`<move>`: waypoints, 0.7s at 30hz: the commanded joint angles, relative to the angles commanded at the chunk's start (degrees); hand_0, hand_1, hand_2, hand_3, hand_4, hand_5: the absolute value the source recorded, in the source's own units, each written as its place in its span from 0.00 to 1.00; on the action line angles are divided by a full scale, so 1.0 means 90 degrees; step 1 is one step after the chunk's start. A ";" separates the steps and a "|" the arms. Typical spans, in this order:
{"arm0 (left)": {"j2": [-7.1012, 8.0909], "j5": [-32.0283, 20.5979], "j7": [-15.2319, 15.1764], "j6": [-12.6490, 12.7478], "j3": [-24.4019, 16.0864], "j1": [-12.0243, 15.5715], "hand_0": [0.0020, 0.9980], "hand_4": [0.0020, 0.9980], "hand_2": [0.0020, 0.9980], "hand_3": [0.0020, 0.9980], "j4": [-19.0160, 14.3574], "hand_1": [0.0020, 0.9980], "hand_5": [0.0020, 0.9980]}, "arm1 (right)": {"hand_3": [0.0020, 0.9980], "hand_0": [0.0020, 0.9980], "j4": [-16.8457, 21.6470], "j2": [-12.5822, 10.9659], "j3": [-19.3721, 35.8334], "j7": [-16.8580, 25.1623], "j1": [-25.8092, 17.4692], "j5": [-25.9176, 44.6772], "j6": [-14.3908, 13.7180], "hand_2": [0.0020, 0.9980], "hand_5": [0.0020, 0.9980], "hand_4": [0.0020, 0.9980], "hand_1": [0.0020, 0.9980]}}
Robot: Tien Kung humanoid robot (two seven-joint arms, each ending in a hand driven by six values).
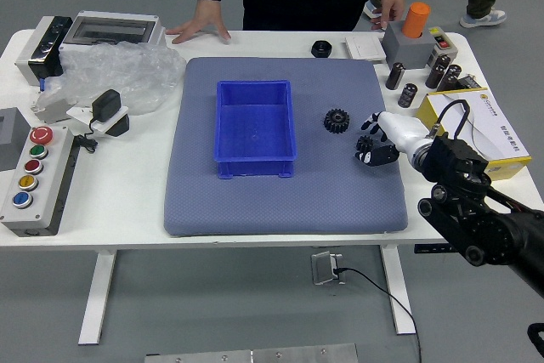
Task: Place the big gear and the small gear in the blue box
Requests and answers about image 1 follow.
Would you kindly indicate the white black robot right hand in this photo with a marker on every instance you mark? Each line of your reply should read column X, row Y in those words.
column 404, row 133

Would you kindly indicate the person's right hand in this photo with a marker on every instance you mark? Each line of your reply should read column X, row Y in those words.
column 204, row 18

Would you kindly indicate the small black gear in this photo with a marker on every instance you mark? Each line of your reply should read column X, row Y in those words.
column 364, row 141

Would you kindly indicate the big black gear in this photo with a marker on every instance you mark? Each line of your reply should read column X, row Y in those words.
column 336, row 123

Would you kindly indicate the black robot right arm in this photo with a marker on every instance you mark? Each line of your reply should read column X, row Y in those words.
column 467, row 210

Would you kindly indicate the white clear-lid distribution box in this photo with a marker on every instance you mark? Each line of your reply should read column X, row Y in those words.
column 110, row 31

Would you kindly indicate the yellow white carton box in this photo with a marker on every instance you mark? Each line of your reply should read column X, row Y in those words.
column 501, row 125

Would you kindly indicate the blue plastic box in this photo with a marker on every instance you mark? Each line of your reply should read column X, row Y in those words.
column 255, row 133

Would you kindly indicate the grey square box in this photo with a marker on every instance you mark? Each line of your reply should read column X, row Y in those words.
column 13, row 150

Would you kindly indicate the grey push-button control box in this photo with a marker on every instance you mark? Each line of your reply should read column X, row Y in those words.
column 40, row 210

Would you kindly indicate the orange cylinder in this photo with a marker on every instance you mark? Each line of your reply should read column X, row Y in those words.
column 416, row 18

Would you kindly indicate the dark brown capacitor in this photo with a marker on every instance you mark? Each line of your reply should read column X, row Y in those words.
column 451, row 78
column 408, row 95
column 395, row 76
column 438, row 69

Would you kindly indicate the grey block holder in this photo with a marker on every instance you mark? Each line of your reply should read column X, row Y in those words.
column 404, row 52

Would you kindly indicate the small black labelled component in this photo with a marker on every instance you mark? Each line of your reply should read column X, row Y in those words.
column 469, row 81

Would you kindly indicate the grey-blue padded mat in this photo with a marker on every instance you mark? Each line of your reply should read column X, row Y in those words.
column 340, row 193

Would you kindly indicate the clear plastic bag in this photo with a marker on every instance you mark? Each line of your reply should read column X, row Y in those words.
column 119, row 69

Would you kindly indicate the black table control panel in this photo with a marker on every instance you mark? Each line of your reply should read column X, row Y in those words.
column 433, row 248

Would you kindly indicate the black power adapter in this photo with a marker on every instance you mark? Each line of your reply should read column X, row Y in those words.
column 106, row 103

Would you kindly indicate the white socket plate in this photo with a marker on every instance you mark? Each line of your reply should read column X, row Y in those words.
column 81, row 114

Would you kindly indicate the silver device under table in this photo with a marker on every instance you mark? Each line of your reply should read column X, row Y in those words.
column 324, row 268

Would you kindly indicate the white table leg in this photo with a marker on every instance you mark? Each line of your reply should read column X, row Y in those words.
column 95, row 299
column 399, row 295

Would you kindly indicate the small blue part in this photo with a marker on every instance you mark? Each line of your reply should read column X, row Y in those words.
column 42, row 84

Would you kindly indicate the red mushroom stop button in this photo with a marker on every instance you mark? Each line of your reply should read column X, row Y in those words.
column 41, row 135

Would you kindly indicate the green push button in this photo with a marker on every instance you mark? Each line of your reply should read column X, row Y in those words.
column 38, row 151

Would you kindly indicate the red flat push button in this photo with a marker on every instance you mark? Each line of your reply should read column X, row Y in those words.
column 32, row 166

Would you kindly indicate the yellow push button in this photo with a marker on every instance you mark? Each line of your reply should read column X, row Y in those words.
column 28, row 182

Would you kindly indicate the blue push button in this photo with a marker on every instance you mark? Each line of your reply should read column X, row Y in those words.
column 21, row 199

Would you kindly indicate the silver metal plate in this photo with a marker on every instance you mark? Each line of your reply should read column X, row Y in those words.
column 251, row 355

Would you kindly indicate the white wall switch plate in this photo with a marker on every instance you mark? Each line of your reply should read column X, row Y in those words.
column 365, row 48

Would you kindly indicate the white red-button switch box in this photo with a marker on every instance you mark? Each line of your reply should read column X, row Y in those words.
column 444, row 46

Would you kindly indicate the white black-lid enclosure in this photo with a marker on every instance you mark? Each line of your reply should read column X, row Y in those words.
column 38, row 52

